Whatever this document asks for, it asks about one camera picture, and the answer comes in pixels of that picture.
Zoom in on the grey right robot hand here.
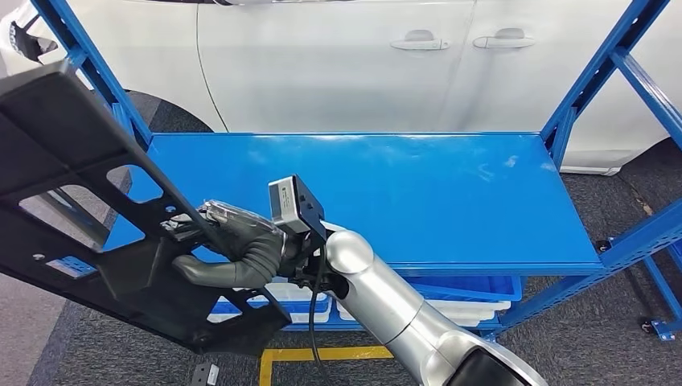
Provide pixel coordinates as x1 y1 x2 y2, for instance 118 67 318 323
160 199 283 290

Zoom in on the black plastic car part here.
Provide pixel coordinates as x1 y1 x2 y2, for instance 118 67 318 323
0 58 293 357

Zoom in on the blue metal shelf rack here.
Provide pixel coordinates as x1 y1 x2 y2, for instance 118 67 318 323
29 0 682 342

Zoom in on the small black white robot part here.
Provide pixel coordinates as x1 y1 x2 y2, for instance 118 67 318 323
191 363 220 386

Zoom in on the white plastic bin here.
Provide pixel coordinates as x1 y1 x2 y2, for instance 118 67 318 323
206 282 332 325

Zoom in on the yellow floor tape square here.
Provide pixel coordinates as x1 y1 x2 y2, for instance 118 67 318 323
259 346 396 386

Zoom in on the white car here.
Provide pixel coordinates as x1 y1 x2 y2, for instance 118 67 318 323
0 0 682 177

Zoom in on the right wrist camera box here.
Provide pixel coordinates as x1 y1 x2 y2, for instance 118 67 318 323
268 175 327 244

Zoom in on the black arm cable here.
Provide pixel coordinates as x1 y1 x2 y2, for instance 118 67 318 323
307 242 334 374

